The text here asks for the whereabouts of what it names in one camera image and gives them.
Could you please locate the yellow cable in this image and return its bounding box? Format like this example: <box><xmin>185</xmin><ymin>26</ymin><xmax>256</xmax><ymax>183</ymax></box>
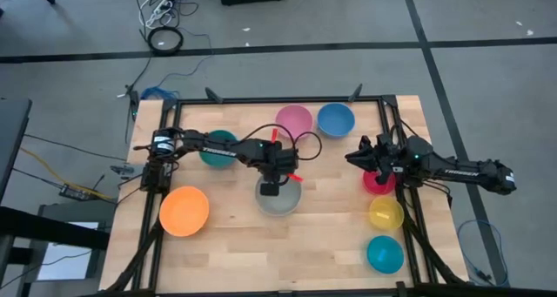
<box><xmin>19</xmin><ymin>146</ymin><xmax>115</xmax><ymax>201</ymax></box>

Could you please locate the black ring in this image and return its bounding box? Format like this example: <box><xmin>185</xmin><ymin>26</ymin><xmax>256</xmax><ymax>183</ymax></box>
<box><xmin>146</xmin><ymin>25</ymin><xmax>185</xmax><ymax>57</ymax></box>

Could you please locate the green bowl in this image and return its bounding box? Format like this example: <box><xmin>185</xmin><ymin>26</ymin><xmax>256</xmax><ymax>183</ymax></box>
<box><xmin>198</xmin><ymin>129</ymin><xmax>239</xmax><ymax>168</ymax></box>

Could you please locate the small yellow translucent bowl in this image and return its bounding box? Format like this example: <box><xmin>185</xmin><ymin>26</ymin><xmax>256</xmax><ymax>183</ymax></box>
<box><xmin>368</xmin><ymin>195</ymin><xmax>405</xmax><ymax>231</ymax></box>

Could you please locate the pink bowl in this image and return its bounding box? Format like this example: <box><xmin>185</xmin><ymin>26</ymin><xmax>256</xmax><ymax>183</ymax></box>
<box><xmin>275</xmin><ymin>105</ymin><xmax>314</xmax><ymax>139</ymax></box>

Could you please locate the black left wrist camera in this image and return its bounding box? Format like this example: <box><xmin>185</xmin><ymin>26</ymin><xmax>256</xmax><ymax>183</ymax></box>
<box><xmin>259</xmin><ymin>181</ymin><xmax>280</xmax><ymax>198</ymax></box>

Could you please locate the orange bowl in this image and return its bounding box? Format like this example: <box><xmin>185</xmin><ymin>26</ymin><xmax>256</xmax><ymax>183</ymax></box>
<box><xmin>158</xmin><ymin>186</ymin><xmax>211</xmax><ymax>238</ymax></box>

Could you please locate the white power strip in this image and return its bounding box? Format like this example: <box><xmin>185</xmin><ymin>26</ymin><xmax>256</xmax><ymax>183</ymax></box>
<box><xmin>145</xmin><ymin>0</ymin><xmax>171</xmax><ymax>27</ymax></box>

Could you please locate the small teal translucent bowl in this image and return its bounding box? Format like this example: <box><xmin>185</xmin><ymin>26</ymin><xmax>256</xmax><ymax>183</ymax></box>
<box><xmin>366</xmin><ymin>235</ymin><xmax>406</xmax><ymax>275</ymax></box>

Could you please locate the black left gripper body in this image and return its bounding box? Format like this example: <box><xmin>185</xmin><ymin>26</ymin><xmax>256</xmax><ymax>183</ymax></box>
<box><xmin>259</xmin><ymin>140</ymin><xmax>301</xmax><ymax>179</ymax></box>

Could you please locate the blue bowl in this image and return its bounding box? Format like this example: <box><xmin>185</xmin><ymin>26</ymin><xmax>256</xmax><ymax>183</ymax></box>
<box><xmin>317</xmin><ymin>102</ymin><xmax>356</xmax><ymax>138</ymax></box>

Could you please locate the looped blue cable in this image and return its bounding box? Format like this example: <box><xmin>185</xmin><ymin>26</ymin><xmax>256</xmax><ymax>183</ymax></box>
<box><xmin>456</xmin><ymin>219</ymin><xmax>511</xmax><ymax>288</ymax></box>

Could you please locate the bundled blue cable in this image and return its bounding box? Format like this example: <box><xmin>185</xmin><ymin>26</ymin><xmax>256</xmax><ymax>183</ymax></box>
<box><xmin>139</xmin><ymin>85</ymin><xmax>180</xmax><ymax>101</ymax></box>

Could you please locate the pale grey bowl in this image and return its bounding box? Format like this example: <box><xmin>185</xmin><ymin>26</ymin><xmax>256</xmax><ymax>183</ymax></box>
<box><xmin>254</xmin><ymin>174</ymin><xmax>303</xmax><ymax>217</ymax></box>

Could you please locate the dark desk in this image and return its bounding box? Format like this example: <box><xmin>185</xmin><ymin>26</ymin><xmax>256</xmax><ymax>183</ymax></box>
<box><xmin>0</xmin><ymin>97</ymin><xmax>33</xmax><ymax>202</ymax></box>

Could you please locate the grey cabinet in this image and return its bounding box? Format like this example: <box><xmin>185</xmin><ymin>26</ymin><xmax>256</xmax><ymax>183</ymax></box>
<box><xmin>21</xmin><ymin>200</ymin><xmax>115</xmax><ymax>285</ymax></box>

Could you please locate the small pinkish-red translucent bowl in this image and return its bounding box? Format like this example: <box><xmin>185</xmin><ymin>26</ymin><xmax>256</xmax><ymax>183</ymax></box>
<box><xmin>362</xmin><ymin>169</ymin><xmax>398</xmax><ymax>196</ymax></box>

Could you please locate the black aluminium frame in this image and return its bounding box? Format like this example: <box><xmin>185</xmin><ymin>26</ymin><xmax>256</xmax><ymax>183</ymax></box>
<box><xmin>104</xmin><ymin>84</ymin><xmax>471</xmax><ymax>297</ymax></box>

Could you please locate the black looped gripper cable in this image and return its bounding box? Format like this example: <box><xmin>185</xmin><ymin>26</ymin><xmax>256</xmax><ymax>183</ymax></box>
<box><xmin>241</xmin><ymin>122</ymin><xmax>324</xmax><ymax>162</ymax></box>

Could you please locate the grey clamp bracket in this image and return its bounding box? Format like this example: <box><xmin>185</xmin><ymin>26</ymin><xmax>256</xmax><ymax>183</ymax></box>
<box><xmin>110</xmin><ymin>164</ymin><xmax>144</xmax><ymax>179</ymax></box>

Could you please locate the small electronics box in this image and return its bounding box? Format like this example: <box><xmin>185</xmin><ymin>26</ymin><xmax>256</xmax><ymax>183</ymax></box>
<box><xmin>58</xmin><ymin>184</ymin><xmax>95</xmax><ymax>202</ymax></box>

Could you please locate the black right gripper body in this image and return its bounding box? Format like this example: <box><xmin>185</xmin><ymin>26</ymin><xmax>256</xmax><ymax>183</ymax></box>
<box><xmin>368</xmin><ymin>133</ymin><xmax>399</xmax><ymax>185</ymax></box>

